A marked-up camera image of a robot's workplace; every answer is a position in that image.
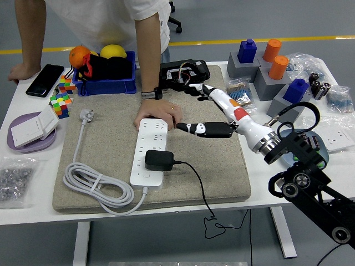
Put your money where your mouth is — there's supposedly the blue square peg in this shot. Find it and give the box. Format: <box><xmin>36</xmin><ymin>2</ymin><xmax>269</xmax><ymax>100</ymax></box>
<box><xmin>237</xmin><ymin>39</ymin><xmax>257</xmax><ymax>64</ymax></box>
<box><xmin>282</xmin><ymin>78</ymin><xmax>310</xmax><ymax>105</ymax></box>

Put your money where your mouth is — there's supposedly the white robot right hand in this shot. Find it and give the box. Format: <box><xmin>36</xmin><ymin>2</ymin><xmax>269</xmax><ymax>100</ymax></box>
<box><xmin>176</xmin><ymin>83</ymin><xmax>274</xmax><ymax>152</ymax></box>

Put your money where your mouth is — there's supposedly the clear bag of striped resistors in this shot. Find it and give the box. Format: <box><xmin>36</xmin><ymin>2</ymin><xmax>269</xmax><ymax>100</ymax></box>
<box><xmin>226</xmin><ymin>77</ymin><xmax>258</xmax><ymax>116</ymax></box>

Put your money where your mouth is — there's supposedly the crumpled clear bag of parts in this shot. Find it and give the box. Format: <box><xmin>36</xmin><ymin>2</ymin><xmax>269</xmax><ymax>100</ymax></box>
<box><xmin>285</xmin><ymin>52</ymin><xmax>331</xmax><ymax>81</ymax></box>

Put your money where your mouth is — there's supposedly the purple tray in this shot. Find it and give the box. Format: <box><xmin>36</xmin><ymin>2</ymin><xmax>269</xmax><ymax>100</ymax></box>
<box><xmin>7</xmin><ymin>111</ymin><xmax>58</xmax><ymax>154</ymax></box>

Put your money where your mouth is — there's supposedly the white table leg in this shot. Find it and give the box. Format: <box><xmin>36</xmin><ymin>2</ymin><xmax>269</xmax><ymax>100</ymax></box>
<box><xmin>270</xmin><ymin>207</ymin><xmax>298</xmax><ymax>259</ymax></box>
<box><xmin>72</xmin><ymin>221</ymin><xmax>91</xmax><ymax>266</ymax></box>

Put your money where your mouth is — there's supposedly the grey socket block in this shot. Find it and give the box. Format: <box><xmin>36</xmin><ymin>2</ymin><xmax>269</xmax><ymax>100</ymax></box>
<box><xmin>256</xmin><ymin>51</ymin><xmax>278</xmax><ymax>69</ymax></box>
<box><xmin>226</xmin><ymin>52</ymin><xmax>261</xmax><ymax>80</ymax></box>
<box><xmin>266</xmin><ymin>84</ymin><xmax>312</xmax><ymax>125</ymax></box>
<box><xmin>253</xmin><ymin>66</ymin><xmax>292</xmax><ymax>102</ymax></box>

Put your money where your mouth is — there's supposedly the pile of green batteries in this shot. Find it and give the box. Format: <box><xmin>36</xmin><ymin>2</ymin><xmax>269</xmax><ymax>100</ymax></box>
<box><xmin>291</xmin><ymin>155</ymin><xmax>325</xmax><ymax>168</ymax></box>

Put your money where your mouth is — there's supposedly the orange cylinder peg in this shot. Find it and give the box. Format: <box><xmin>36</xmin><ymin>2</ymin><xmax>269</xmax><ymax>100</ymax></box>
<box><xmin>268</xmin><ymin>55</ymin><xmax>290</xmax><ymax>80</ymax></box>
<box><xmin>262</xmin><ymin>38</ymin><xmax>282</xmax><ymax>63</ymax></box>

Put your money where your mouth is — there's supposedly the blue plastic bin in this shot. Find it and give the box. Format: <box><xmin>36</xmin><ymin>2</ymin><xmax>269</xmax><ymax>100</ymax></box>
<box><xmin>72</xmin><ymin>50</ymin><xmax>138</xmax><ymax>97</ymax></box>

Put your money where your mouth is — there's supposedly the black office chair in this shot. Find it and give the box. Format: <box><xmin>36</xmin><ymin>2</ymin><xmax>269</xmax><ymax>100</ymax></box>
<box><xmin>168</xmin><ymin>1</ymin><xmax>183</xmax><ymax>34</ymax></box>

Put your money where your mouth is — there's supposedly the pile of dark capacitors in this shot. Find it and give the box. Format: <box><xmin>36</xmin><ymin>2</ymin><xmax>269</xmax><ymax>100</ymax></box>
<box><xmin>301</xmin><ymin>132</ymin><xmax>321</xmax><ymax>150</ymax></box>

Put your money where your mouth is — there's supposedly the blue-grey tray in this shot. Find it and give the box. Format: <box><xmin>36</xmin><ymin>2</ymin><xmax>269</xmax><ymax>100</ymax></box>
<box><xmin>281</xmin><ymin>129</ymin><xmax>331</xmax><ymax>168</ymax></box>

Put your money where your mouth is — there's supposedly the orange fruit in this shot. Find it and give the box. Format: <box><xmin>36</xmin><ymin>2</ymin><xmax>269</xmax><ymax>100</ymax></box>
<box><xmin>68</xmin><ymin>45</ymin><xmax>92</xmax><ymax>69</ymax></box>

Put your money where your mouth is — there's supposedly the grey-brown mat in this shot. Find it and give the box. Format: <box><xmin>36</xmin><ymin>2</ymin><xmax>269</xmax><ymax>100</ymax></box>
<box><xmin>52</xmin><ymin>65</ymin><xmax>252</xmax><ymax>214</ymax></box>

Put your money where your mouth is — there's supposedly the white wall socket panel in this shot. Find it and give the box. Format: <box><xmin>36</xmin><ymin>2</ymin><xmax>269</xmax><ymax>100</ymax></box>
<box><xmin>323</xmin><ymin>129</ymin><xmax>355</xmax><ymax>153</ymax></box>

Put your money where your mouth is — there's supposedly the white wall switch panel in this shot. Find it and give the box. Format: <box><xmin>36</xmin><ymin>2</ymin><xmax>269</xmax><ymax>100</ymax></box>
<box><xmin>10</xmin><ymin>105</ymin><xmax>60</xmax><ymax>149</ymax></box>

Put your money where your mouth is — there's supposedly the clear plastic bag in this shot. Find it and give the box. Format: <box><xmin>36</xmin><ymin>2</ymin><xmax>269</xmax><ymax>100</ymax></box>
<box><xmin>302</xmin><ymin>115</ymin><xmax>355</xmax><ymax>155</ymax></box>

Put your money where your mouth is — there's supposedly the black electronic device with wires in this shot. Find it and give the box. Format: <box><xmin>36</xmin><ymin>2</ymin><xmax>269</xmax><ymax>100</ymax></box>
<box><xmin>159</xmin><ymin>59</ymin><xmax>211</xmax><ymax>91</ymax></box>

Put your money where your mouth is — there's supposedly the white power strip with cable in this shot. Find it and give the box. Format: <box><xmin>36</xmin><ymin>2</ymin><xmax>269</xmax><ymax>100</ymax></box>
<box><xmin>63</xmin><ymin>108</ymin><xmax>169</xmax><ymax>216</ymax></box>

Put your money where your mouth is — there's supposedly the person's right hand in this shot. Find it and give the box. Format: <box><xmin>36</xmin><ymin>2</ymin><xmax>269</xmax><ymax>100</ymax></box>
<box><xmin>7</xmin><ymin>63</ymin><xmax>42</xmax><ymax>85</ymax></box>

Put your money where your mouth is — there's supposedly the black plug with cord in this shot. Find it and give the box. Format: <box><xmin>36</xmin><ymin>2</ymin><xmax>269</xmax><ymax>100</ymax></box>
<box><xmin>144</xmin><ymin>149</ymin><xmax>253</xmax><ymax>266</ymax></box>

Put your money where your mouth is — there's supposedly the large yellow citrus fruit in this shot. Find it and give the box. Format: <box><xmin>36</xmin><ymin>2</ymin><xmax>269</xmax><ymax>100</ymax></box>
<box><xmin>99</xmin><ymin>44</ymin><xmax>128</xmax><ymax>59</ymax></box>

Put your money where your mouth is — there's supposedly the person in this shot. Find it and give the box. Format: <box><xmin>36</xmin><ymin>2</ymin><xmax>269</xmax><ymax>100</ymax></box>
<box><xmin>45</xmin><ymin>0</ymin><xmax>173</xmax><ymax>63</ymax></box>

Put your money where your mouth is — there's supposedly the black pouch with red lining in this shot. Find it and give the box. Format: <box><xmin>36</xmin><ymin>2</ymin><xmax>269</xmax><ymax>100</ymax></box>
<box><xmin>72</xmin><ymin>53</ymin><xmax>133</xmax><ymax>83</ymax></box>

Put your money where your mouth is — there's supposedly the thin black floor cable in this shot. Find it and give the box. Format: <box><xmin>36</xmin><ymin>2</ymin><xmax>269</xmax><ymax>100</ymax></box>
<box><xmin>316</xmin><ymin>243</ymin><xmax>342</xmax><ymax>266</ymax></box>

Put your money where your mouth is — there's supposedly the grey and black wristband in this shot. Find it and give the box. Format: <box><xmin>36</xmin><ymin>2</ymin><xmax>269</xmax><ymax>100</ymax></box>
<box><xmin>140</xmin><ymin>87</ymin><xmax>164</xmax><ymax>100</ymax></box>

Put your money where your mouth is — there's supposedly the colourful puzzle cube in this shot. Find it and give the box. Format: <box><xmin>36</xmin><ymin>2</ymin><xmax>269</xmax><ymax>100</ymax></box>
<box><xmin>49</xmin><ymin>92</ymin><xmax>73</xmax><ymax>120</ymax></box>
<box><xmin>58</xmin><ymin>75</ymin><xmax>77</xmax><ymax>95</ymax></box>

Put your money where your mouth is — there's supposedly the bundle of black capacitors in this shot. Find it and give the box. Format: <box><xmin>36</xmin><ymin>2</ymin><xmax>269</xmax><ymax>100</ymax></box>
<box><xmin>308</xmin><ymin>72</ymin><xmax>332</xmax><ymax>100</ymax></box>

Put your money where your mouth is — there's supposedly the clear bag of metal nuts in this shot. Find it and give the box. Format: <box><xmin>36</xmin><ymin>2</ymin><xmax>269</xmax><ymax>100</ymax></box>
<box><xmin>0</xmin><ymin>156</ymin><xmax>39</xmax><ymax>209</ymax></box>

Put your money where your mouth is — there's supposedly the black smartphone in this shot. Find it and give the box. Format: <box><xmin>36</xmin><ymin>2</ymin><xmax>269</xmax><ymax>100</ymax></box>
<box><xmin>25</xmin><ymin>63</ymin><xmax>65</xmax><ymax>98</ymax></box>

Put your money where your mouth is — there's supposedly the clear bag of blue resistors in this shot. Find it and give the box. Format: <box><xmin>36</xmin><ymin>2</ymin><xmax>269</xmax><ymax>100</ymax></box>
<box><xmin>326</xmin><ymin>85</ymin><xmax>354</xmax><ymax>114</ymax></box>

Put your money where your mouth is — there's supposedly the person's left hand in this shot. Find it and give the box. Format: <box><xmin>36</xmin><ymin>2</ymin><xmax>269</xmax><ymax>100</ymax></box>
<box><xmin>133</xmin><ymin>98</ymin><xmax>183</xmax><ymax>131</ymax></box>

